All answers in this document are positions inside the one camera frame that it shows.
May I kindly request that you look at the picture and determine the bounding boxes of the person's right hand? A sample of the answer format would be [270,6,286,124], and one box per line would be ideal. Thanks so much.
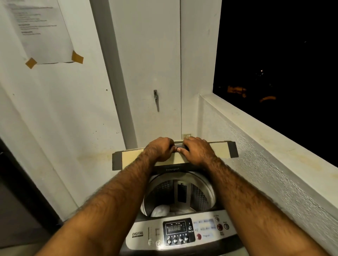
[177,136,218,167]

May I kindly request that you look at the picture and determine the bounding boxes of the person's left hand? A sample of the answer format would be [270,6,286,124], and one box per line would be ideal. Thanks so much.
[143,137,176,163]

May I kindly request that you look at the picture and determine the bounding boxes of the cream grey washing machine lid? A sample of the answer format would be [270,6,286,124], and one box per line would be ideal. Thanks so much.
[112,141,239,172]

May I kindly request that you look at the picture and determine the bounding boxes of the large white clothes cloth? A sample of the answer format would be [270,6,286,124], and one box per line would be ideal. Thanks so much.
[151,205,171,218]

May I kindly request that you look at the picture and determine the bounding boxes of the white washing machine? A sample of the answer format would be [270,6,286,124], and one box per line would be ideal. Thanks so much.
[112,141,245,256]

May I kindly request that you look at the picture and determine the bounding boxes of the person's right forearm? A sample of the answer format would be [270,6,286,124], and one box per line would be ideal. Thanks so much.
[208,158,331,256]

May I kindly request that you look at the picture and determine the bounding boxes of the person's left forearm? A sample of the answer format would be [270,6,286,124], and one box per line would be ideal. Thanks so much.
[36,155,159,256]

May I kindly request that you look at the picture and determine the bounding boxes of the white paper wall notice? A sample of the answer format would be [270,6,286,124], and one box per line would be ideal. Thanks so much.
[0,0,75,65]

